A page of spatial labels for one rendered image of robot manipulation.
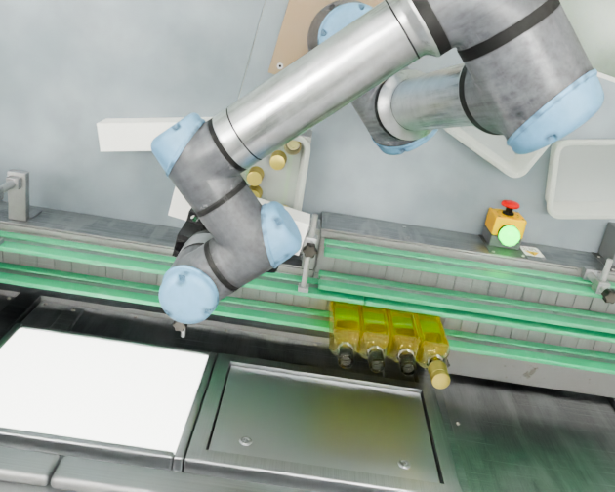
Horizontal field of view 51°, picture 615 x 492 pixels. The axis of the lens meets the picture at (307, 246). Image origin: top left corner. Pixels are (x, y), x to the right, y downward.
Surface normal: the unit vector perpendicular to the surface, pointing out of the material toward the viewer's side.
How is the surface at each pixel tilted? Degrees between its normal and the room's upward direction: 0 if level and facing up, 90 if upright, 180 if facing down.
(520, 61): 14
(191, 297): 0
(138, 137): 0
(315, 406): 90
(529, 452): 90
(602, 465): 90
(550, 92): 4
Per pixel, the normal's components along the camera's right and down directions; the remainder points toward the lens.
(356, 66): -0.02, 0.45
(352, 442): 0.15, -0.92
